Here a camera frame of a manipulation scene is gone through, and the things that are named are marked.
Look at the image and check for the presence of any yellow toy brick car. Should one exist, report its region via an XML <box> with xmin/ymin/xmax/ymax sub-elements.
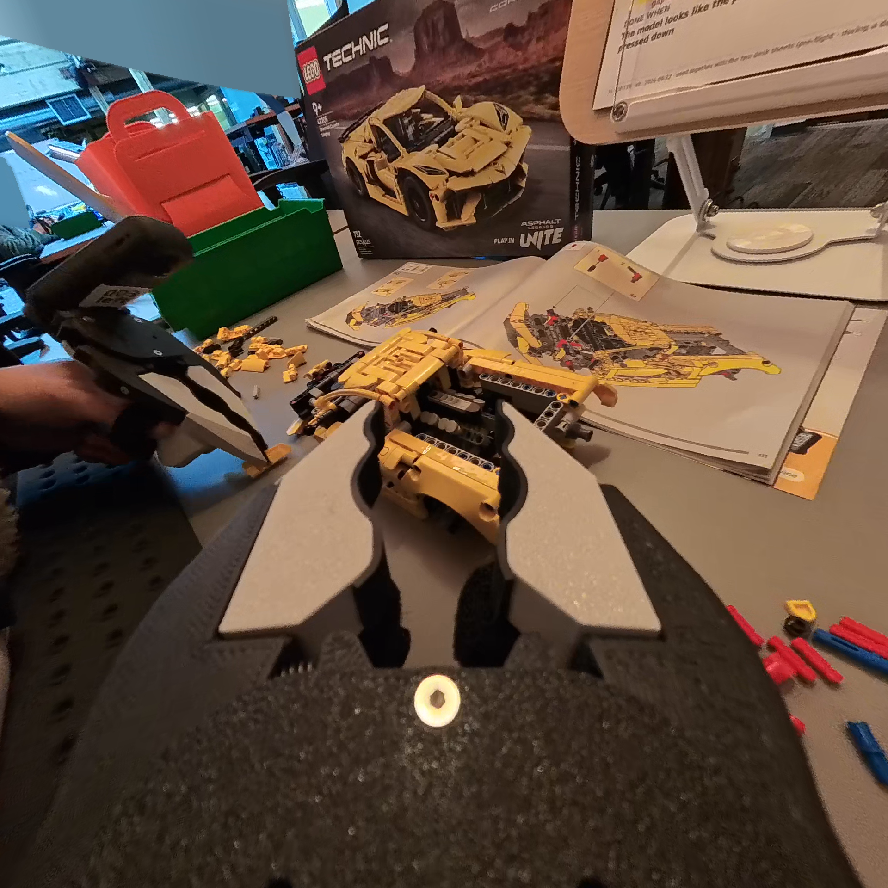
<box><xmin>288</xmin><ymin>326</ymin><xmax>618</xmax><ymax>545</ymax></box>

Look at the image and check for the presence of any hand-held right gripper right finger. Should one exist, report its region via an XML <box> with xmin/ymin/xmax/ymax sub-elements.
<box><xmin>497</xmin><ymin>401</ymin><xmax>663</xmax><ymax>659</ymax></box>

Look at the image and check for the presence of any red flat sheet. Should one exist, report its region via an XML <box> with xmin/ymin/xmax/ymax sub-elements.
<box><xmin>75</xmin><ymin>90</ymin><xmax>265</xmax><ymax>240</ymax></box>

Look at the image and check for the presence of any grey desk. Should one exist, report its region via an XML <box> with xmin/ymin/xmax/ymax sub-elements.
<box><xmin>160</xmin><ymin>208</ymin><xmax>888</xmax><ymax>888</ymax></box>

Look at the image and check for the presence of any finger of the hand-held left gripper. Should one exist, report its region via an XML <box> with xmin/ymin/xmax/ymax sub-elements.
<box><xmin>186</xmin><ymin>363</ymin><xmax>268</xmax><ymax>448</ymax></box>
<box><xmin>139</xmin><ymin>373</ymin><xmax>270</xmax><ymax>466</ymax></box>

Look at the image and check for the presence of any large pile of coloured pins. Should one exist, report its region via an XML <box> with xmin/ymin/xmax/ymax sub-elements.
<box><xmin>725</xmin><ymin>600</ymin><xmax>888</xmax><ymax>785</ymax></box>

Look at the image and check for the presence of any toy car set cardboard box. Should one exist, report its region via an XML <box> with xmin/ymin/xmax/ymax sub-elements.
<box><xmin>295</xmin><ymin>0</ymin><xmax>594</xmax><ymax>261</ymax></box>

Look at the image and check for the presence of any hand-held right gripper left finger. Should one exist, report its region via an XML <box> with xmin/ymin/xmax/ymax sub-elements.
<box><xmin>218</xmin><ymin>401</ymin><xmax>388</xmax><ymax>656</ymax></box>

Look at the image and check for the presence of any green plastic bin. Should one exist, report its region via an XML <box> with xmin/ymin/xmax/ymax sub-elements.
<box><xmin>149</xmin><ymin>199</ymin><xmax>344</xmax><ymax>341</ymax></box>

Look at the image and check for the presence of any printed instruction sheet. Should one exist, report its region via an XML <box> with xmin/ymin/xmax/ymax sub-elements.
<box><xmin>593</xmin><ymin>0</ymin><xmax>888</xmax><ymax>122</ymax></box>

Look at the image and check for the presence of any open instruction booklet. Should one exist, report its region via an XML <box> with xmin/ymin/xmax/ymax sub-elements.
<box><xmin>305</xmin><ymin>239</ymin><xmax>857</xmax><ymax>500</ymax></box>

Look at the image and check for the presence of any pile of yellow brick parts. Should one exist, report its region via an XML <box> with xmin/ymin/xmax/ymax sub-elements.
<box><xmin>193</xmin><ymin>322</ymin><xmax>330</xmax><ymax>382</ymax></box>

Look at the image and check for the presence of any person's left hand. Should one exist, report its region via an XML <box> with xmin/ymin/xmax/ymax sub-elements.
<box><xmin>0</xmin><ymin>359</ymin><xmax>174</xmax><ymax>466</ymax></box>

